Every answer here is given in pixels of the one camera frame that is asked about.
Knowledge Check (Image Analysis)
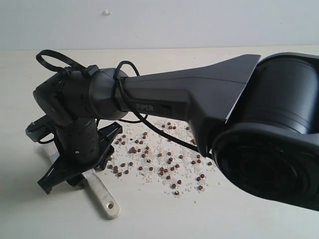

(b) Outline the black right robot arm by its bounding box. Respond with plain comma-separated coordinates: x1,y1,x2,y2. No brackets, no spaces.
26,50,319,211

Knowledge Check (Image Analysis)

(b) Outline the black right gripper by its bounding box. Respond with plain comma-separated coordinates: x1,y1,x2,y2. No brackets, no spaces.
37,119,123,194

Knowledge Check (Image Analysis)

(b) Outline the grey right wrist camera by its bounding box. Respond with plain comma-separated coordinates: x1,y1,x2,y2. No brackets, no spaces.
25,115,56,144

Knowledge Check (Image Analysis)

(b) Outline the white paint brush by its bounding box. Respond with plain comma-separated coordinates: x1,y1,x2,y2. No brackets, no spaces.
46,141,120,220

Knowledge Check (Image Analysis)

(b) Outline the beans and rice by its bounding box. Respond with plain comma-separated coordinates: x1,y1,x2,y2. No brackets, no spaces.
106,123,220,198

